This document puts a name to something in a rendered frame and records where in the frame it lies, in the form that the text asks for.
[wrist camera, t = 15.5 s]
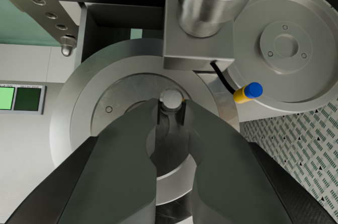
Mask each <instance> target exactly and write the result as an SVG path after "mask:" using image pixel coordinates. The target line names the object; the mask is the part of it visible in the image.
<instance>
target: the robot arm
mask: <svg viewBox="0 0 338 224"><path fill-rule="evenodd" d="M180 115H181V126H184V128H185V129H186V130H187V131H188V133H189V143H188V152H189V153H190V155H191V156H192V157H193V159H194V160H195V162H196V165H197V167H196V170H195V176H194V182H193V187H192V193H191V207H192V218H193V224H338V223H337V222H336V221H335V220H334V219H333V217H332V216H331V215H330V214H329V213H328V212H327V211H326V209H325V208H324V207H323V206H322V205H321V204H320V203H319V202H318V201H317V200H316V199H315V198H314V197H313V196H312V195H311V194H310V193H309V192H308V191H307V190H306V189H305V188H304V187H303V186H302V185H301V184H300V183H299V182H298V181H296V180H295V179H294V178H293V177H292V176H291V175H290V174H289V173H288V172H287V171H286V170H285V169H284V168H283V167H282V166H281V165H280V164H278V163H277V162H276V161H275V160H274V159H273V158H272V157H271V156H270V155H269V154H268V153H267V152H266V151H265V150H264V149H263V148H262V147H260V146H259V145H258V144H257V143H256V142H248V141H247V140H246V139H245V138H244V137H243V136H242V135H241V134H240V133H239V132H238V131H237V130H236V129H235V128H233V127H232V126H231V125H230V124H228V123H227V122H226V121H224V120H223V119H221V118H220V117H218V116H217V115H215V114H213V113H212V112H210V111H208V110H207V109H205V108H204V107H202V106H200V105H199V104H197V103H196V102H194V101H192V100H188V99H184V104H183V106H182V107H181V108H180ZM159 122H160V99H157V98H151V99H150V100H148V101H146V102H144V103H143V104H141V105H139V106H137V107H136V108H134V109H132V110H131V111H129V112H127V113H125V114H123V115H122V116H120V117H118V118H117V119H115V120H114V121H112V122H111V123H110V124H109V125H107V126H106V127H105V128H104V129H103V130H102V131H101V132H100V133H99V134H98V135H97V136H96V137H94V136H89V137H88V138H87V139H86V140H85V141H84V142H83V143H82V144H81V145H80V146H79V147H78V148H77V149H76V150H75V151H74V152H73V153H71V154H70V155H69V156H68V157H67V158H66V159H65V160H64V161H63V162H62V163H61V164H60V165H59V166H58V167H57V168H56V169H55V170H54V171H52V172H51V173H50V174H49V175H48V176H47V177H46V178H45V179H44V180H43V181H42V182H41V183H40V184H39V185H38V186H37V187H36V188H35V189H34V190H33V191H32V192H31V193H30V194H29V195H28V196H27V197H26V198H25V199H24V200H23V201H22V202H21V204H20V205H19V206H18V207H17V208H16V209H15V211H14V212H13V213H12V214H11V216H10V217H9V218H8V219H7V221H6V222H5V223H4V224H154V223H155V209H156V180H157V169H156V166H155V165H154V164H153V163H152V161H151V159H150V158H149V157H150V156H151V154H152V153H153V152H154V150H155V128H156V126H157V125H159Z"/></svg>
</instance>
